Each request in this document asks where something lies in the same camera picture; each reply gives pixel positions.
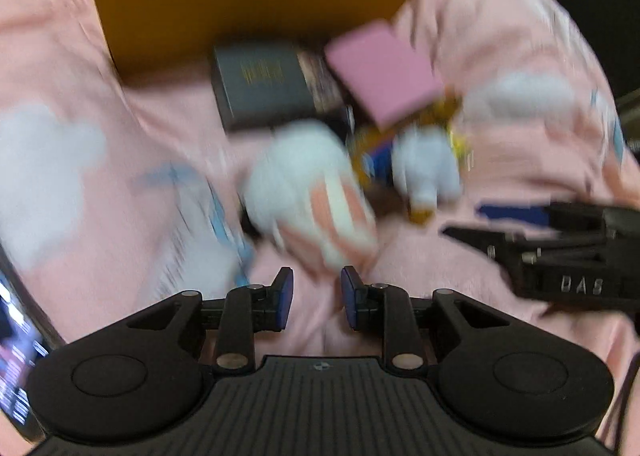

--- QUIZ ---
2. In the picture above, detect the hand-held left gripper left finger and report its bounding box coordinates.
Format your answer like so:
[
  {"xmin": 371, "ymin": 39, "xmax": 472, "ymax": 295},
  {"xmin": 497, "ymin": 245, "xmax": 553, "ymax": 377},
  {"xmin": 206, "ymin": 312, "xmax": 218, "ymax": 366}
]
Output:
[{"xmin": 127, "ymin": 267, "xmax": 294, "ymax": 374}]

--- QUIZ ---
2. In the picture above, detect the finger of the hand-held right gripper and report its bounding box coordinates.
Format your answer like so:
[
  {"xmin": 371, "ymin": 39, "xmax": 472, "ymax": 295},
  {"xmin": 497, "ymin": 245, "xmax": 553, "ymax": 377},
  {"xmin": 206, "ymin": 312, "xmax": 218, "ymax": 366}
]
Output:
[
  {"xmin": 476, "ymin": 202, "xmax": 608, "ymax": 234},
  {"xmin": 442, "ymin": 227, "xmax": 527, "ymax": 284}
]

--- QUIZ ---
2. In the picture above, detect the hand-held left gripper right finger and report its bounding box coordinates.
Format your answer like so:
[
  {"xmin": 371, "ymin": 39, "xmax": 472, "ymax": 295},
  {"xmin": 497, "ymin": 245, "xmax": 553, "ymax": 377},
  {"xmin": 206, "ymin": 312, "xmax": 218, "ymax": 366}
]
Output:
[{"xmin": 341, "ymin": 266, "xmax": 506, "ymax": 372}]

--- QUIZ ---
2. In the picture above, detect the white duck plush toy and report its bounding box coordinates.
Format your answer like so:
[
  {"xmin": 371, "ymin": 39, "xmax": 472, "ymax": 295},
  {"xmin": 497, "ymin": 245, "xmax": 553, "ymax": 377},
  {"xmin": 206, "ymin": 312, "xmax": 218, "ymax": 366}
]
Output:
[{"xmin": 350, "ymin": 100, "xmax": 476, "ymax": 227}]

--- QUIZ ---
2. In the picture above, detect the white pink-striped popcorn plush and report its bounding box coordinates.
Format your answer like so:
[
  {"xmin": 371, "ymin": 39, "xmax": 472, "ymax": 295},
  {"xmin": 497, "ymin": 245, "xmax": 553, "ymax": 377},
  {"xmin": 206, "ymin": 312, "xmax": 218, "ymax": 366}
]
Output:
[{"xmin": 242, "ymin": 121, "xmax": 378, "ymax": 269}]

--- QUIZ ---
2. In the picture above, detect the orange cardboard box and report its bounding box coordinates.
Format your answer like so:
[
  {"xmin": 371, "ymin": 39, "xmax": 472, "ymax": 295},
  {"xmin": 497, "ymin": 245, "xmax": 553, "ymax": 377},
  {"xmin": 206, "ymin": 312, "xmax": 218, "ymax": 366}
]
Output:
[{"xmin": 92, "ymin": 0, "xmax": 431, "ymax": 81}]

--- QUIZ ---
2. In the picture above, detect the pink box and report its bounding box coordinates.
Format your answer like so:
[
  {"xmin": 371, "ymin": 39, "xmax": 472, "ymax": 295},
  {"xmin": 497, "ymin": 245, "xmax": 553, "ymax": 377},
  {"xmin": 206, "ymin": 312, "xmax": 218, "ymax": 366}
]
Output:
[{"xmin": 324, "ymin": 20, "xmax": 446, "ymax": 129}]

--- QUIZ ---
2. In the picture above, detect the pink cloud-print blanket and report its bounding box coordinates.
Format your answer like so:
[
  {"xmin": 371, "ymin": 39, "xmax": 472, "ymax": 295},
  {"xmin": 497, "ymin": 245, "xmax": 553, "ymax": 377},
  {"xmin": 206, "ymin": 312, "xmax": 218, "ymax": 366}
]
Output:
[{"xmin": 0, "ymin": 0, "xmax": 640, "ymax": 456}]

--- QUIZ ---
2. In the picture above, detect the dark grey box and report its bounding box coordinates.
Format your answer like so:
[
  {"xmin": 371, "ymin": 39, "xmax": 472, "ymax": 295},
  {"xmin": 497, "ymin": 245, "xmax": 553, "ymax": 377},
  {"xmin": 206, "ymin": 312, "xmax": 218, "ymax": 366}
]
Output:
[{"xmin": 210, "ymin": 43, "xmax": 317, "ymax": 131}]

